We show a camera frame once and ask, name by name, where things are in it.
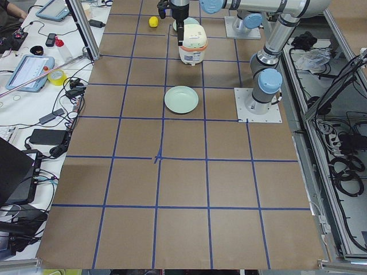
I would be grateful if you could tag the black laptop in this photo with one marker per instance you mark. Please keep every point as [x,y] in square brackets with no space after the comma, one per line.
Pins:
[19,170]

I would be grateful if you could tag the far blue tablet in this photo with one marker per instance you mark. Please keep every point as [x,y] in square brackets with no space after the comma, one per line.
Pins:
[54,10]

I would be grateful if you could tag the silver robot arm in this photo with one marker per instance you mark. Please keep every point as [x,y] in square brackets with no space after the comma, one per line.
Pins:
[267,80]

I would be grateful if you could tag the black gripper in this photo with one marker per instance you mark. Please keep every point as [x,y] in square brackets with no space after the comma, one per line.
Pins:
[179,12]

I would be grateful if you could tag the aluminium frame post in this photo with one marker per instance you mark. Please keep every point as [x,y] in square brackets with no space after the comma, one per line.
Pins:
[81,21]

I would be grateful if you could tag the green plate near centre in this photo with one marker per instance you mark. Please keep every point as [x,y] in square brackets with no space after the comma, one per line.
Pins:
[181,99]

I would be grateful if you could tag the green plate behind cooker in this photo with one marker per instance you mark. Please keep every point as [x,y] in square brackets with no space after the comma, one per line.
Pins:
[187,21]

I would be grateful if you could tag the white rice cooker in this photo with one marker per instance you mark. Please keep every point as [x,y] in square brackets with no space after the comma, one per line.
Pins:
[194,44]

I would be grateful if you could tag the black round tape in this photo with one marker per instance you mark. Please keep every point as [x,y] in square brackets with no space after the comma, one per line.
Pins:
[37,50]

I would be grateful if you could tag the black phone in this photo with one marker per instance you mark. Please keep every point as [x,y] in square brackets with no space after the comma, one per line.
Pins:
[51,39]

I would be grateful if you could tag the yellow tape roll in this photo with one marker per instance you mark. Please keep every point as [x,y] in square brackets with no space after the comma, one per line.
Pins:
[57,77]

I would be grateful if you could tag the red cap spray bottle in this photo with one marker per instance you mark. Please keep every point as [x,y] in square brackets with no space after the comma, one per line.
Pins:
[62,49]

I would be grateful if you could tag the metal rod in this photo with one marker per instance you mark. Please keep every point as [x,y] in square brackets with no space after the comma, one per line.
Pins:
[47,71]

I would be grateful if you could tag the near blue tablet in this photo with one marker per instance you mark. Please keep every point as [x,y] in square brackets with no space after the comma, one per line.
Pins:
[30,67]

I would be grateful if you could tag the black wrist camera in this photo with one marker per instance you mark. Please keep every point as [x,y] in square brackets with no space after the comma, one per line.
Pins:
[162,6]

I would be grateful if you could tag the blue tablet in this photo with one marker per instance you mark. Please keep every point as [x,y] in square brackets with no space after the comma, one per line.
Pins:
[30,67]
[54,10]

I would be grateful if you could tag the yellow lemon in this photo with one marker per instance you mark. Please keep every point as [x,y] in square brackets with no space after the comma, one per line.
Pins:
[153,22]

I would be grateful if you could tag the crumpled white cloth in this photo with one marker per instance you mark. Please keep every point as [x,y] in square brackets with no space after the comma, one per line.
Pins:
[315,61]

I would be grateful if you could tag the black power adapter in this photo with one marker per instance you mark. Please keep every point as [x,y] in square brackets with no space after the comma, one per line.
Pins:
[47,136]

